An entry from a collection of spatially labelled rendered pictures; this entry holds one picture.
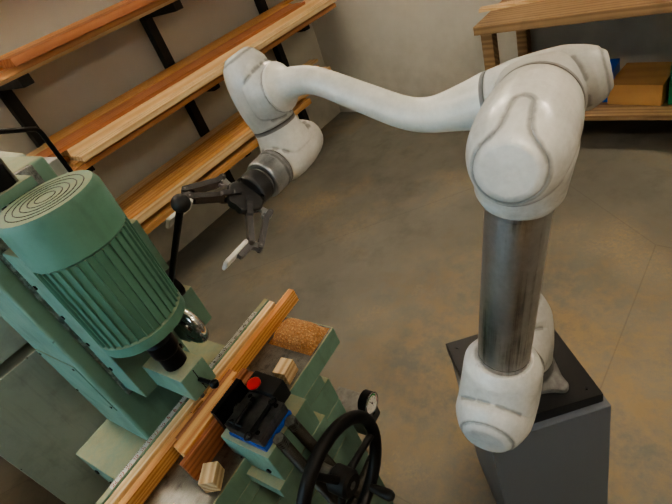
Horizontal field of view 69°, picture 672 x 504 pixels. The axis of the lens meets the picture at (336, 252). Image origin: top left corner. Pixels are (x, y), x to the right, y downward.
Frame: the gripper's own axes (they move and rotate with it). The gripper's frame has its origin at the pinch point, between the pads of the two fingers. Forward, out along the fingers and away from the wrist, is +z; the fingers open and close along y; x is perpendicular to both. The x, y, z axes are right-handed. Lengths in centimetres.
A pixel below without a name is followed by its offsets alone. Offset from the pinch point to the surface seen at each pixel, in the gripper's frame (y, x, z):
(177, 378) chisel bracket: -11.3, -21.7, 17.2
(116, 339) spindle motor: -0.1, -7.8, 21.5
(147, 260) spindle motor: 4.2, -0.1, 9.2
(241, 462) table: -32.2, -25.4, 22.0
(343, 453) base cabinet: -56, -50, 0
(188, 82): 116, -138, -153
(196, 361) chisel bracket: -12.1, -21.0, 12.3
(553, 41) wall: -51, -66, -311
